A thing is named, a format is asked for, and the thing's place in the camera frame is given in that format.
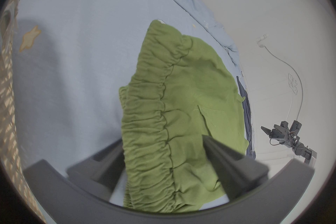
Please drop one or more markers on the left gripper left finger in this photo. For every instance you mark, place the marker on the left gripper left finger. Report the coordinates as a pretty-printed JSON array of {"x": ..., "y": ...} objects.
[{"x": 102, "y": 173}]

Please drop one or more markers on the dark blue garment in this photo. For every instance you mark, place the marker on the dark blue garment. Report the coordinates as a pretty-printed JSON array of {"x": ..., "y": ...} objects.
[{"x": 246, "y": 112}]

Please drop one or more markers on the round woven basket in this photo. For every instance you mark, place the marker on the round woven basket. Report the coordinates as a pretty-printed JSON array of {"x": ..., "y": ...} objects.
[{"x": 7, "y": 112}]

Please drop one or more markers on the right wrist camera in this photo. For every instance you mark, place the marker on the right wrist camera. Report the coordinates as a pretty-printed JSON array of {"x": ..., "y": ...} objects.
[{"x": 296, "y": 127}]

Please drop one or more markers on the green shorts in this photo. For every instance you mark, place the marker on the green shorts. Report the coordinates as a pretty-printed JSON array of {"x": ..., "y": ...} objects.
[{"x": 183, "y": 86}]

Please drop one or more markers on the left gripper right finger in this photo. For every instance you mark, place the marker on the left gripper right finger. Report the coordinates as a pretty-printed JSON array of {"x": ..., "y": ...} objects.
[{"x": 233, "y": 173}]

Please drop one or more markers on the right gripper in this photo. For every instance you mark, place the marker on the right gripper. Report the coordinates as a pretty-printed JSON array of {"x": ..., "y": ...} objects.
[{"x": 279, "y": 135}]

